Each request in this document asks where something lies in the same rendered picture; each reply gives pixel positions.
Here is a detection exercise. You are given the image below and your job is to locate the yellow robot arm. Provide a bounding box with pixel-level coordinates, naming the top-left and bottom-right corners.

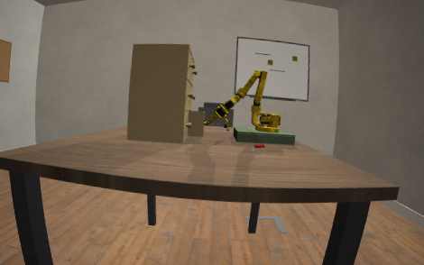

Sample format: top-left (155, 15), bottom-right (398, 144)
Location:
top-left (223, 70), bottom-right (280, 133)

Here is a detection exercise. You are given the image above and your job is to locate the brown wooden chest of drawers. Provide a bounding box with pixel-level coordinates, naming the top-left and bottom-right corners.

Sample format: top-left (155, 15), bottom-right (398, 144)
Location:
top-left (127, 44), bottom-right (193, 143)

